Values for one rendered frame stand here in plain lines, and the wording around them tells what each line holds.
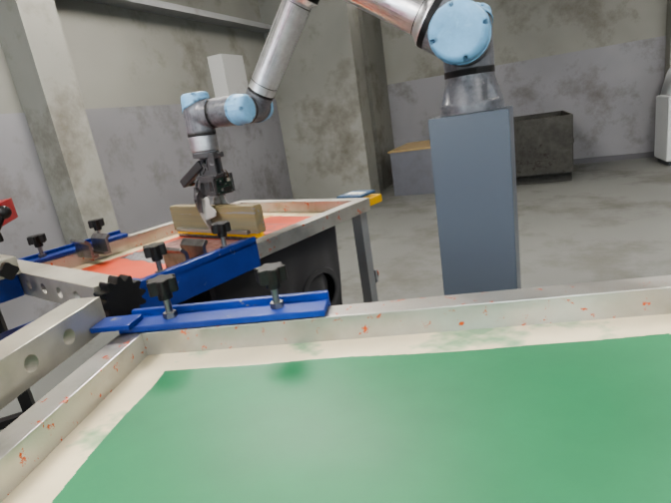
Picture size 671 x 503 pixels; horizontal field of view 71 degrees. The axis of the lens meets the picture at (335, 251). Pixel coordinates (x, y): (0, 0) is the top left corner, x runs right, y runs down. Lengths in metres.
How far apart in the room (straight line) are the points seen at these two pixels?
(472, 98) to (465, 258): 0.38
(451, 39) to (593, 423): 0.78
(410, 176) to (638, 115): 3.32
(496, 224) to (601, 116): 6.95
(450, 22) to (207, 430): 0.85
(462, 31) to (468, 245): 0.49
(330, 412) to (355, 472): 0.09
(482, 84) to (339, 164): 5.69
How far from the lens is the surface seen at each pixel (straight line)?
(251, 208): 1.24
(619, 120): 8.13
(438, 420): 0.48
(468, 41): 1.05
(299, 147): 7.04
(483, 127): 1.16
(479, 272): 1.23
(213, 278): 1.01
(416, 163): 6.80
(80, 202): 4.08
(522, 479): 0.43
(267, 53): 1.35
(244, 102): 1.26
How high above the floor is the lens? 1.24
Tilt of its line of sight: 16 degrees down
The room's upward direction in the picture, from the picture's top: 9 degrees counter-clockwise
